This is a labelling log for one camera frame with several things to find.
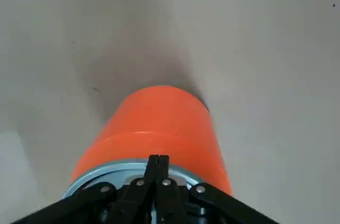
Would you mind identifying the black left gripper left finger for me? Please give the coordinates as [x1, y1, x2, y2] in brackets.
[25, 154, 160, 224]

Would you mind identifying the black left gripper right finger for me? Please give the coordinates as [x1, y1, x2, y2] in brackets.
[158, 154, 281, 224]

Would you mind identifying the red cylindrical trash bin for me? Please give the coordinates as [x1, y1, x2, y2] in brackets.
[69, 84, 233, 198]

